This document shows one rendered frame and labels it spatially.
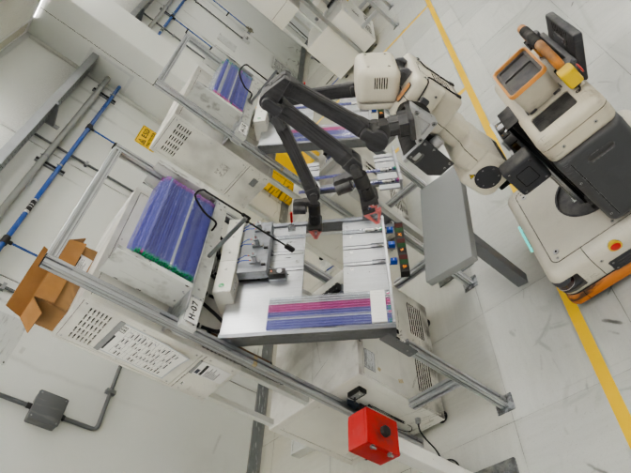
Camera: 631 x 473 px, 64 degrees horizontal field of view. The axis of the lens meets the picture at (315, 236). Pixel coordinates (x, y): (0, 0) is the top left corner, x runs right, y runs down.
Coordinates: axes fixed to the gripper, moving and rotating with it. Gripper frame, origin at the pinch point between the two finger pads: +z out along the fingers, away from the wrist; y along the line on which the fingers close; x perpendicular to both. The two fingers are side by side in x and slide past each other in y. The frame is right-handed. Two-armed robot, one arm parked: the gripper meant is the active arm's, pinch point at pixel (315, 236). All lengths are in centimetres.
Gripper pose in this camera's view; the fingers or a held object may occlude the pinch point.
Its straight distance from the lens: 245.6
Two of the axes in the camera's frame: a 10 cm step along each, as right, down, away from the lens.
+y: -0.2, 6.3, -7.8
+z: 0.4, 7.8, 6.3
